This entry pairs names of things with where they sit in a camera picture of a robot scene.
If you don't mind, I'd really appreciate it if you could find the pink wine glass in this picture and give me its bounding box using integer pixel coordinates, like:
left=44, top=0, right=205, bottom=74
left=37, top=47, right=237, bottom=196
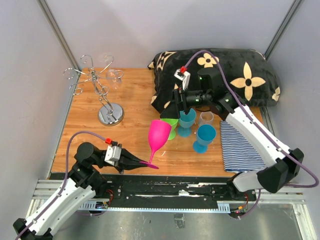
left=139, top=119, right=172, bottom=169

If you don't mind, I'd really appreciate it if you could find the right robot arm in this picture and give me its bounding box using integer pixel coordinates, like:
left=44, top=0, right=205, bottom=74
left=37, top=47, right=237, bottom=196
left=160, top=67, right=304, bottom=200

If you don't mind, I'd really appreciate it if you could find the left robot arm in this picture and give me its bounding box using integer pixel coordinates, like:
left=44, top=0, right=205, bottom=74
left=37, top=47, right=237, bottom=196
left=13, top=142, right=148, bottom=240

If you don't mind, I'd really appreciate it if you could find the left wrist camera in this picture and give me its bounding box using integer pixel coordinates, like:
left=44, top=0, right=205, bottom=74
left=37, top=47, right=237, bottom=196
left=104, top=138, right=122, bottom=167

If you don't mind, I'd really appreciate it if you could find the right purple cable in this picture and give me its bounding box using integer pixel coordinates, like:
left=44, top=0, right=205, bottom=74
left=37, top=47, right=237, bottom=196
left=183, top=49, right=320, bottom=188

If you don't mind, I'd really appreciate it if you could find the clear wine glass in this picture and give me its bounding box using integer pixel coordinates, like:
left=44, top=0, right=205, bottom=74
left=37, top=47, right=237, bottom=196
left=98, top=52, right=124, bottom=90
left=198, top=111, right=214, bottom=126

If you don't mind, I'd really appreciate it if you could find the blue striped cloth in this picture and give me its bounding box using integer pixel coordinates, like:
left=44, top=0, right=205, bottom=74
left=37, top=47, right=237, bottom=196
left=219, top=121, right=265, bottom=173

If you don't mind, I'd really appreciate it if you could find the light blue wine glass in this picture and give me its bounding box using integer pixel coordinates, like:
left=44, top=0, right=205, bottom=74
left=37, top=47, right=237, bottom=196
left=177, top=108, right=197, bottom=138

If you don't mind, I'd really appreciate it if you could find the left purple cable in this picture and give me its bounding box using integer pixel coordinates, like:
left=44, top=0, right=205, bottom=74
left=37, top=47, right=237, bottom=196
left=14, top=130, right=110, bottom=240

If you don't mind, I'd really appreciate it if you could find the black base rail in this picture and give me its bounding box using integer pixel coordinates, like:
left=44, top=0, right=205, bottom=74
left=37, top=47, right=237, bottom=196
left=94, top=174, right=261, bottom=211

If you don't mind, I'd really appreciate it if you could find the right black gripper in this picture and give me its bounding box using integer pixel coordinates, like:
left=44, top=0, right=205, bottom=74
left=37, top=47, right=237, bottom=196
left=160, top=84, right=211, bottom=119

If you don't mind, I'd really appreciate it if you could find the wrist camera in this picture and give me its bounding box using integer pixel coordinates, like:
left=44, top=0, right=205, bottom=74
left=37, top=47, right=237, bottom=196
left=174, top=66, right=191, bottom=90
left=104, top=138, right=122, bottom=167

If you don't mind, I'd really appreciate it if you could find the chrome wine glass rack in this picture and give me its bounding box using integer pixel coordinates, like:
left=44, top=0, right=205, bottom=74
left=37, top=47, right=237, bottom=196
left=63, top=54, right=125, bottom=127

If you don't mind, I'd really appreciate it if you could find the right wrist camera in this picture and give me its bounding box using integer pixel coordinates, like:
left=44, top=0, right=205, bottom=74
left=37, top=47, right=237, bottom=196
left=174, top=66, right=191, bottom=90

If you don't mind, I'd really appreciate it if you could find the black floral pillow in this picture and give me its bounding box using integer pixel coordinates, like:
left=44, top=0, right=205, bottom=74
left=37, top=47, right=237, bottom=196
left=148, top=48, right=281, bottom=113

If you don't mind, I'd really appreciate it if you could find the purple cable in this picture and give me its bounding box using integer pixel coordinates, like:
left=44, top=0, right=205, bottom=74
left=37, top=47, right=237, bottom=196
left=183, top=49, right=320, bottom=188
left=14, top=130, right=110, bottom=240

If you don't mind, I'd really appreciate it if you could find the green wine glass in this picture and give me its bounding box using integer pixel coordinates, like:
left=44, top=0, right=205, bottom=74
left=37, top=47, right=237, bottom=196
left=161, top=118, right=179, bottom=141

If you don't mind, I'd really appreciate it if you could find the dark blue wine glass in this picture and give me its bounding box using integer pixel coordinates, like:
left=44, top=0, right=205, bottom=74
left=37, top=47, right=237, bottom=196
left=192, top=124, right=217, bottom=154

